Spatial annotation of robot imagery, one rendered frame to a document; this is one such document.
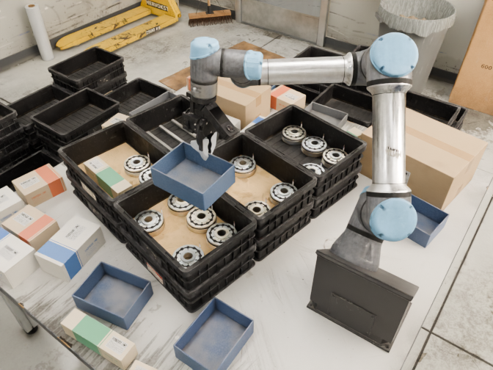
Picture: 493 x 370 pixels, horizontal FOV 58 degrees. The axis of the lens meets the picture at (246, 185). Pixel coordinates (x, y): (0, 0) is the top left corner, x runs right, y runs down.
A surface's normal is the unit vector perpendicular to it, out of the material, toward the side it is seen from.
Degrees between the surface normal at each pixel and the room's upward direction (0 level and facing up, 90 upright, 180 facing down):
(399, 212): 59
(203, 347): 0
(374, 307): 90
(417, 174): 90
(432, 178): 90
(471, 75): 75
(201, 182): 1
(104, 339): 0
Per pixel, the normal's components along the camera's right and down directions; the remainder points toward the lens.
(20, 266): 0.84, 0.36
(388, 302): -0.56, 0.56
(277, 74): 0.00, 0.44
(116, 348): 0.00, -0.74
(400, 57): -0.01, -0.07
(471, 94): -0.55, 0.30
